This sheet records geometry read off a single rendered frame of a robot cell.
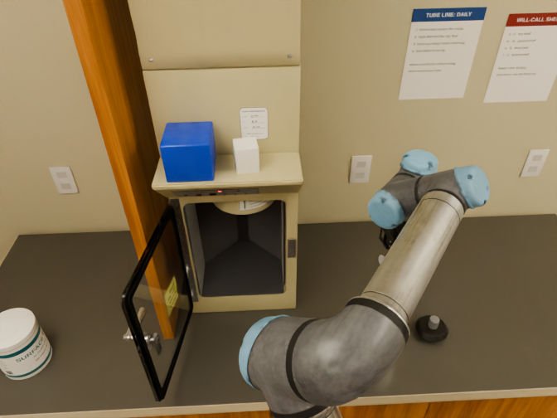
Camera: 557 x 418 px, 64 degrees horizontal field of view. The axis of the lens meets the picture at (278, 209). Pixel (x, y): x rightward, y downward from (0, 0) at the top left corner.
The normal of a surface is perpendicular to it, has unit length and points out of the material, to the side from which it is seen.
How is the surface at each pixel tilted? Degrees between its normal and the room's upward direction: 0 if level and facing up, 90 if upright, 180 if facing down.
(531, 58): 90
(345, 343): 25
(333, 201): 90
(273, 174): 0
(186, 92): 90
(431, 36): 90
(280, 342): 43
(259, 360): 63
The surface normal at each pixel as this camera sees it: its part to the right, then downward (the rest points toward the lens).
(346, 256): -0.01, -0.77
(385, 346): 0.38, -0.07
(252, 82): 0.04, 0.63
